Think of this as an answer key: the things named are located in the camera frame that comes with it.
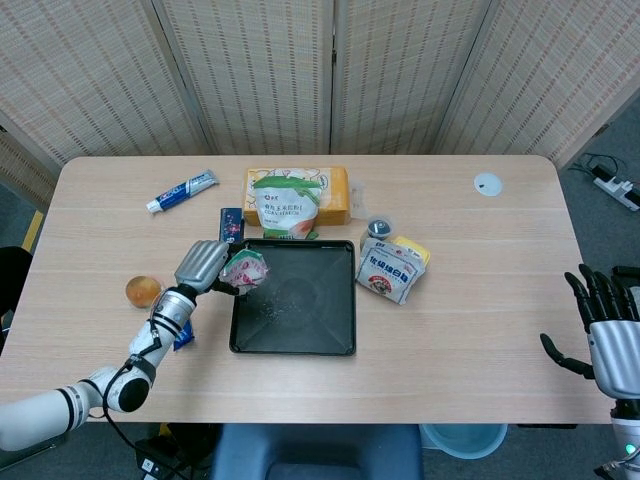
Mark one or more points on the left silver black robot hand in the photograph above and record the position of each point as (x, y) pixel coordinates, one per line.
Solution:
(200, 265)

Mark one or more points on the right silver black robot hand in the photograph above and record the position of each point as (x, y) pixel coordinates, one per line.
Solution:
(615, 355)

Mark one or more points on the pink snack packet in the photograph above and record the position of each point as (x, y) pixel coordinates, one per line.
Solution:
(247, 270)

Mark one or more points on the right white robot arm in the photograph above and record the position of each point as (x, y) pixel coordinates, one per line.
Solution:
(627, 440)

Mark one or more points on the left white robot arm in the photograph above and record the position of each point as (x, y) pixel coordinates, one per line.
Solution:
(50, 407)

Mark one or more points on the blue cookie packet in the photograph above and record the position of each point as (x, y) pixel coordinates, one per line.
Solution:
(186, 340)

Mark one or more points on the small white grains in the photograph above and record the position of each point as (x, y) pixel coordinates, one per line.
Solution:
(275, 307)

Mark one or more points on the black square plastic tray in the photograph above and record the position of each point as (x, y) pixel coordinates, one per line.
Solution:
(310, 320)

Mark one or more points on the yellow packet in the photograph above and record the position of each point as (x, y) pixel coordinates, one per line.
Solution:
(419, 251)

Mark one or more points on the dark blue carton box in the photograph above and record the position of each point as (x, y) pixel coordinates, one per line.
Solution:
(231, 225)

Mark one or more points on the round orange bun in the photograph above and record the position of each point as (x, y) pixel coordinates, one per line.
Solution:
(144, 292)

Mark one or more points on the blue white toothpaste tube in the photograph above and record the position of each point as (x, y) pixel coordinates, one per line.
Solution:
(180, 192)

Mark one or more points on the black floor case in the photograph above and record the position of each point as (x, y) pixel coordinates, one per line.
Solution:
(627, 272)

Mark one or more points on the green white corn starch bag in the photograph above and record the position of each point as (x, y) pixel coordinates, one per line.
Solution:
(285, 207)

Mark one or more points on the orange yellow tissue pack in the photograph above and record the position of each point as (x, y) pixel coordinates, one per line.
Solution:
(335, 200)

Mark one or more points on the white power strip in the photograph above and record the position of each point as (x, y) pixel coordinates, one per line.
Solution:
(620, 190)

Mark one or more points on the light blue bucket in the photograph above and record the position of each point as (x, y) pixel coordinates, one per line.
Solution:
(462, 440)

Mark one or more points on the small dark lidded cup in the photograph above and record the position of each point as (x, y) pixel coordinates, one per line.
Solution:
(380, 227)

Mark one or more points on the black bag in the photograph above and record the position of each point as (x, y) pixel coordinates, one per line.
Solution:
(14, 280)

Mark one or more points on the white castor sugar bag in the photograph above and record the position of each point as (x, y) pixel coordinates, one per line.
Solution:
(387, 272)

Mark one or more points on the woven folding screen panel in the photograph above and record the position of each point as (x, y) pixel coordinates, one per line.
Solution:
(90, 75)
(400, 75)
(255, 75)
(550, 75)
(22, 165)

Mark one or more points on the black box device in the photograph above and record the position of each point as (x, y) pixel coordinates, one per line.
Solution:
(155, 462)

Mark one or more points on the white round table grommet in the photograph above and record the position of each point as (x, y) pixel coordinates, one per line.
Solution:
(488, 184)

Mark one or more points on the blue chair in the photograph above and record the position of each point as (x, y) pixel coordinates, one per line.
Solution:
(315, 450)

